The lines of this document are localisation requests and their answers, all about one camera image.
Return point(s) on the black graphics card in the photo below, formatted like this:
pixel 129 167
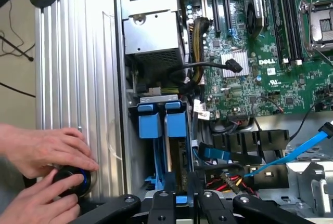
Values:
pixel 253 8

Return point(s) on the silver finned heat sink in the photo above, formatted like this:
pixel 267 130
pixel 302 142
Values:
pixel 234 55

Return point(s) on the person's left hand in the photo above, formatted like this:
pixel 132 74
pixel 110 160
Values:
pixel 44 148

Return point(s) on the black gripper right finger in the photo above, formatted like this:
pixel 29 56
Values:
pixel 260 208

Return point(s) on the black RAM slot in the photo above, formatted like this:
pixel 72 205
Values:
pixel 294 26
pixel 278 26

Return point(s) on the empty blue disk carrier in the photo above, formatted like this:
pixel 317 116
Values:
pixel 148 125

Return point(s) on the black plastic fan shroud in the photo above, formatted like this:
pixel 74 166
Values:
pixel 249 141

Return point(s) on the metal CPU socket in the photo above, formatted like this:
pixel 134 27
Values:
pixel 323 24

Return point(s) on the black tripod leg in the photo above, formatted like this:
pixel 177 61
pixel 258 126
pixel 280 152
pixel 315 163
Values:
pixel 18 49

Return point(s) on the green Dell motherboard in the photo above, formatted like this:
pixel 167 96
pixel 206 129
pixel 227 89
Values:
pixel 286 83

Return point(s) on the silver power supply unit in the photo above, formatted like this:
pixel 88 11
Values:
pixel 151 34

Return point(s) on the person's right hand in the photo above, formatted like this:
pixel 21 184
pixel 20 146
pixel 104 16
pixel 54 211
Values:
pixel 39 205

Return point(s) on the open metal PC case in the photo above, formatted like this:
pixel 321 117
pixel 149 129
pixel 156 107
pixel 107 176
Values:
pixel 122 130

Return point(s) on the black expansion slot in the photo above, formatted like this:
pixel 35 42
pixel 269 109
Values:
pixel 216 8
pixel 227 8

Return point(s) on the grey metal drive cage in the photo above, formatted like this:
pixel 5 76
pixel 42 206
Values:
pixel 299 177

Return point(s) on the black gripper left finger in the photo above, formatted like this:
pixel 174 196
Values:
pixel 117 208

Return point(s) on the grey metal disk bay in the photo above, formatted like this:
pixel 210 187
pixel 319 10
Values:
pixel 141 161

